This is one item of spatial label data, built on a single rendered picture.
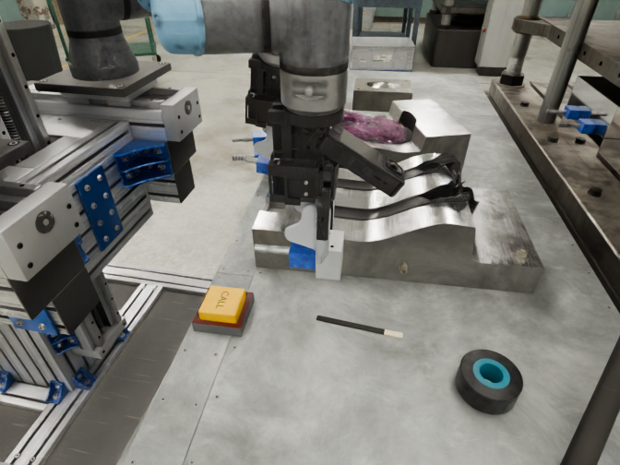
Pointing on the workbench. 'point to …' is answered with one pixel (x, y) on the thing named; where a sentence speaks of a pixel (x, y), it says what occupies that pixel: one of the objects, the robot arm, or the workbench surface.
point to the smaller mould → (379, 93)
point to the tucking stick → (360, 327)
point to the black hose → (597, 416)
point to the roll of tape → (505, 400)
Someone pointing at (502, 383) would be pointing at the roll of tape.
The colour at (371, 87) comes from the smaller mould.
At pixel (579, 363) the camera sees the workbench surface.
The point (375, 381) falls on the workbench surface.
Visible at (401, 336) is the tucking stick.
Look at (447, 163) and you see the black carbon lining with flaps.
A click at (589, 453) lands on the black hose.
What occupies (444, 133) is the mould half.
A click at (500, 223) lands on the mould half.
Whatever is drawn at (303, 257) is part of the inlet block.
